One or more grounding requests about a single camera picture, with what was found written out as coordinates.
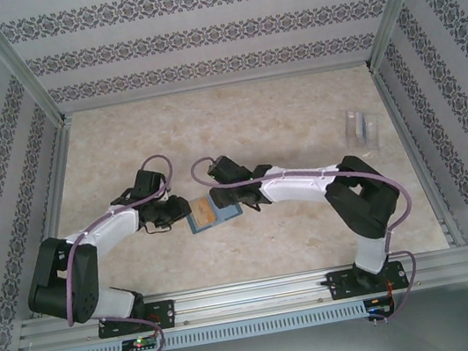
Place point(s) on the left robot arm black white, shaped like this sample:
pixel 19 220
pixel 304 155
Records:
pixel 82 284

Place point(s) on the wide aluminium mounting rail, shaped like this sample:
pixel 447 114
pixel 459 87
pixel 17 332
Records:
pixel 253 297

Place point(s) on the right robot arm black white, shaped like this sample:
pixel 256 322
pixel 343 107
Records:
pixel 363 204

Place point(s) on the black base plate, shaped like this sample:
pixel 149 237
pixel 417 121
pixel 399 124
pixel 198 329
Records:
pixel 340 285
pixel 162 313

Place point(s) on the blue leather card holder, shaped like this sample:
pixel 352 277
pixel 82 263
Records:
pixel 227 214

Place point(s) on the gold card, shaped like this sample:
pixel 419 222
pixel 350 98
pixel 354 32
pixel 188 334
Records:
pixel 203 211

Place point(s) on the aluminium side rail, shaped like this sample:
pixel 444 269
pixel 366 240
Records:
pixel 396 123

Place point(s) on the grey patterned card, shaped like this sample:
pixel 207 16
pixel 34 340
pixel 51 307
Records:
pixel 362 125

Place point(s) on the clear acrylic card stand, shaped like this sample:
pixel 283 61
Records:
pixel 372 135

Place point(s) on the small circuit board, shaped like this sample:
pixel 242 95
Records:
pixel 140 343
pixel 379 306

